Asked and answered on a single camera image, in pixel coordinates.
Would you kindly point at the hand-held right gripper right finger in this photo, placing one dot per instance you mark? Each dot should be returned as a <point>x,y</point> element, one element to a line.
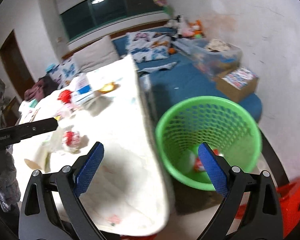
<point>212,170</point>

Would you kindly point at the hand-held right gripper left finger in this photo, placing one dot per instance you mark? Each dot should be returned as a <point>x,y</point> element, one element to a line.
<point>90,170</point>

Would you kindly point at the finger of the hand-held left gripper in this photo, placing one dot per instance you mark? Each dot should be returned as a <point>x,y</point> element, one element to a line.
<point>35,129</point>

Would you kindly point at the white plastic bag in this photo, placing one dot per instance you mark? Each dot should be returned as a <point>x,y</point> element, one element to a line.
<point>52,142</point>

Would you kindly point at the red and white snack wrapper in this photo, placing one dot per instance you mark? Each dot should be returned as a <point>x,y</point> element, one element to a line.
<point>201,165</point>
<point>65,96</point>
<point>71,140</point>

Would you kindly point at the green plastic mesh basket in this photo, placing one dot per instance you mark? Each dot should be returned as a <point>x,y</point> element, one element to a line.
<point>180,120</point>

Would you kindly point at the blue and white milk carton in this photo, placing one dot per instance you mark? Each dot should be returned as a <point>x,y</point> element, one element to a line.
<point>83,91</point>

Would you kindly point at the clear plastic wrapper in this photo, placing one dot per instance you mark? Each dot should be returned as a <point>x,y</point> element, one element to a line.
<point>28,112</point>

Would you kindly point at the white plastic cup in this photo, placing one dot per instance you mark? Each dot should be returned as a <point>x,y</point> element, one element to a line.
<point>188,158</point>

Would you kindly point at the pink clothes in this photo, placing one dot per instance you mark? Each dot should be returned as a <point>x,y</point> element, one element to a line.
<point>40,88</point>

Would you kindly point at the white quilt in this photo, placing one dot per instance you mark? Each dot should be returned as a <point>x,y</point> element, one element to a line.
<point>125,135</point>

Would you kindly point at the small butterfly print pillow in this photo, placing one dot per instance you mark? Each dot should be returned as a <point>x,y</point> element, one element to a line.
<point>65,71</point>

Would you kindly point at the brown wooden door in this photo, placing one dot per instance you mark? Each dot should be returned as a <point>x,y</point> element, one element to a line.
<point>15,62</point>

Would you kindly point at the cardboard box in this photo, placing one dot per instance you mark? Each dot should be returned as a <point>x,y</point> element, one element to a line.
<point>237,92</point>

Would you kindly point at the orange peel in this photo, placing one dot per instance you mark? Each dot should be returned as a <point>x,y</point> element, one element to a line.
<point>107,88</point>

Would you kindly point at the grey star-patterned mattress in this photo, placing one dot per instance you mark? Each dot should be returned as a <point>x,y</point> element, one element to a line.
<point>150,110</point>

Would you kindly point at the red plastic stool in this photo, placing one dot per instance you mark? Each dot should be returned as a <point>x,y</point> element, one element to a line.
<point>295,195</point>

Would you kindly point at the blue bed mattress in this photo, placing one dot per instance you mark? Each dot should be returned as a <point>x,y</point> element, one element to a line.
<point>190,82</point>

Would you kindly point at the stack of colourful books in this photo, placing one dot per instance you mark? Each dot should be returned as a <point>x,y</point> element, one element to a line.
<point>240,77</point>

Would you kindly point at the beige pillow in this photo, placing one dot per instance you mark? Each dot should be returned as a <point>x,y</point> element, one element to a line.
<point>95,53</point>

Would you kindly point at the clear plastic storage box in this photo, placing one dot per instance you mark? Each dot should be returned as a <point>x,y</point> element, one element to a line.
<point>205,60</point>

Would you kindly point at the blue and white patterned cloth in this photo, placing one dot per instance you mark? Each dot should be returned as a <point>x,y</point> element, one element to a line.
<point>160,66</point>

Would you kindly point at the patterned cloth in box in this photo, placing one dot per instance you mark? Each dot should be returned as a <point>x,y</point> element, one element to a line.
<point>218,45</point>

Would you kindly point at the small orange ball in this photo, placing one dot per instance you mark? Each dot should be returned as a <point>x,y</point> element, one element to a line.
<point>172,51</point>

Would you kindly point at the window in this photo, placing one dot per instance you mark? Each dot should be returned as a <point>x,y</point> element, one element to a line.
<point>102,12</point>

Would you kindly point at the large butterfly print pillow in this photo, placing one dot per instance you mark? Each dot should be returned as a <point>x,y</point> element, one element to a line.
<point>147,47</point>

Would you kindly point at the orange plush fox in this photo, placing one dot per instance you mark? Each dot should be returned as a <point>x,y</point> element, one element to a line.
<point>196,28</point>

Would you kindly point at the black and white plush cow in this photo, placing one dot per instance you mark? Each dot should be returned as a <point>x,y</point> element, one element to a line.
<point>176,25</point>

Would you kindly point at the colourful wall decoration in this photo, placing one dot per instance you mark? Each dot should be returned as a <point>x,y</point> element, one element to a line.
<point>162,2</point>

